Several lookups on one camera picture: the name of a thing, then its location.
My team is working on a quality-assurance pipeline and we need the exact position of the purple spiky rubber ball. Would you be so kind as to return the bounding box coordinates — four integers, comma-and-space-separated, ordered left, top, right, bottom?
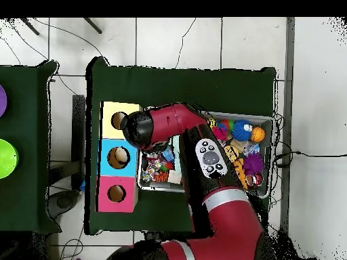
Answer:
243, 152, 265, 176

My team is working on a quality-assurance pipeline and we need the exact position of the plain wooden cube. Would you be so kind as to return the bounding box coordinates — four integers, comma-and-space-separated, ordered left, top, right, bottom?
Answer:
167, 169, 182, 184

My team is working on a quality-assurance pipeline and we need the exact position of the black power cable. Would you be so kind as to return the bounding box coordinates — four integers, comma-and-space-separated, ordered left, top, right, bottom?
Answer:
273, 150, 347, 167

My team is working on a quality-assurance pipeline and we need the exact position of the wooden three-hole box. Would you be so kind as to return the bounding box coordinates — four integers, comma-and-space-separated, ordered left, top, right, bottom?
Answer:
96, 101, 143, 213

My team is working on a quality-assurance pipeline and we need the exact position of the lime green bowl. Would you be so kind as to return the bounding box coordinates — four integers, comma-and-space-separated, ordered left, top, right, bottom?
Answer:
0, 138, 20, 179

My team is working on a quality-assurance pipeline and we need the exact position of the black tripod leg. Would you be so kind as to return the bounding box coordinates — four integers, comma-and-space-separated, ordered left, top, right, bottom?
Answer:
20, 17, 40, 36
83, 17, 103, 35

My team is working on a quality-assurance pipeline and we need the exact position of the black upright panel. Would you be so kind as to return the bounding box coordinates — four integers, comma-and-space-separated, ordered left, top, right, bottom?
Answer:
70, 94, 87, 188

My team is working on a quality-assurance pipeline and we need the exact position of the dark green tablecloth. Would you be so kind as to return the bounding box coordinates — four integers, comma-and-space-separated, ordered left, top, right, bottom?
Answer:
0, 60, 62, 235
83, 56, 277, 236

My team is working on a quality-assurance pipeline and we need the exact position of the orange basketball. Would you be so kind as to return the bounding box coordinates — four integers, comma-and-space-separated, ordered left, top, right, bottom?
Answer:
249, 126, 266, 144

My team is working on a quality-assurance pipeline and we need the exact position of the pink spiky rubber ball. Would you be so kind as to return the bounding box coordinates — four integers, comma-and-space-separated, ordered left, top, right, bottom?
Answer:
212, 125, 228, 142

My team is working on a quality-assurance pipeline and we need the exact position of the multicolour knotted rope toy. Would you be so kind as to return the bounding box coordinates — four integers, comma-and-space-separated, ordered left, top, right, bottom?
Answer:
140, 158, 163, 181

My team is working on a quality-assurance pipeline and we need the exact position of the purple bowl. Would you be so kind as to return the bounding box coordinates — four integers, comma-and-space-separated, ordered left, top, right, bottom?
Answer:
0, 84, 8, 118

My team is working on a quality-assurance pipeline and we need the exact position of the clear mesh toy bin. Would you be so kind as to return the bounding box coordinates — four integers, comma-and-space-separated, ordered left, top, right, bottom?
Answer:
137, 108, 274, 199

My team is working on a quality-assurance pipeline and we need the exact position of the blue googly-eyed spiky ball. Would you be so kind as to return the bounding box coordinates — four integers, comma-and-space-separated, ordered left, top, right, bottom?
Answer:
230, 119, 253, 142

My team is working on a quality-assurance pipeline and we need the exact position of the orange toy burger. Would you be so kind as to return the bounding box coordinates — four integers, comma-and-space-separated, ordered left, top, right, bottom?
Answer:
224, 145, 239, 163

